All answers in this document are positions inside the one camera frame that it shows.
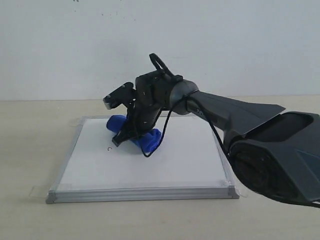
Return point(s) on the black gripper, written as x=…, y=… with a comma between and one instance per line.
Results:
x=140, y=119

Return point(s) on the blue microfibre cloth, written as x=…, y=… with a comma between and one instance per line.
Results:
x=149, y=141

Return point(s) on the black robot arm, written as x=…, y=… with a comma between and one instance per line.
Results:
x=273, y=152

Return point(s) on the white board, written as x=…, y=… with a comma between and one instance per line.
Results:
x=188, y=165

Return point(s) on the clear tape back left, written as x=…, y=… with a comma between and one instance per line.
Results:
x=76, y=122

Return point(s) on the clear tape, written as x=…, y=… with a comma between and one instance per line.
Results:
x=76, y=122
x=43, y=191
x=241, y=190

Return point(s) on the clear tape front left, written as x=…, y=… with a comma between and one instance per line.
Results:
x=43, y=191

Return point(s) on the clear tape front right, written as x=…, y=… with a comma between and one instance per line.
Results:
x=241, y=190

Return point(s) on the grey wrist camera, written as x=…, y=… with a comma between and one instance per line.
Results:
x=125, y=94

